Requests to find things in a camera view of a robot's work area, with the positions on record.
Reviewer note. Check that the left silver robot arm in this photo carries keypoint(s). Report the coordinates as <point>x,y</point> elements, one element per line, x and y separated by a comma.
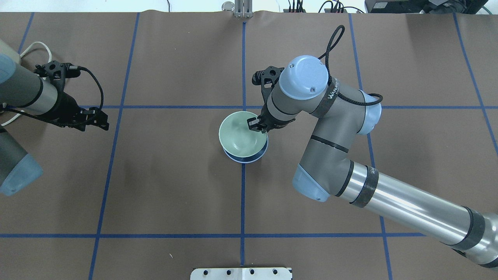
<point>39,95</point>

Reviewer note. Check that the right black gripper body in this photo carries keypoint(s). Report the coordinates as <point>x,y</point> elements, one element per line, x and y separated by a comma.
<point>260,125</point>

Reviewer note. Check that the aluminium frame post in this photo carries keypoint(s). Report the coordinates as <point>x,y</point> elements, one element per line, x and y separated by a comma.
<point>243,8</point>

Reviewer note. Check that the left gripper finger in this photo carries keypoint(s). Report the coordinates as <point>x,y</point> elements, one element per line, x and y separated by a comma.
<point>94,117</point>

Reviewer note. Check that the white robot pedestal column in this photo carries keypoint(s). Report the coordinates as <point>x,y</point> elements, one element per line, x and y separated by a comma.
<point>257,273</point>

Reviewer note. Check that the green bowl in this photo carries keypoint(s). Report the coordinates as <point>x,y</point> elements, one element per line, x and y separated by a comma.
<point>237,139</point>

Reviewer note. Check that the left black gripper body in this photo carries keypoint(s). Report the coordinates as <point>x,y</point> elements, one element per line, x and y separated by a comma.
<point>67,109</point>

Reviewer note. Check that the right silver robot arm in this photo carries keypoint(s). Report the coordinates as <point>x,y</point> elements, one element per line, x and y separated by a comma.
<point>325,169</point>

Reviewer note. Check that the blue bowl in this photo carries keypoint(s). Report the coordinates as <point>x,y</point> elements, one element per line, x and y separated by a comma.
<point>250,159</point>

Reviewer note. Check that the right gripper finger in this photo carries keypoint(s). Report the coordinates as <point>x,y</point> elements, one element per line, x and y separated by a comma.
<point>257,124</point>

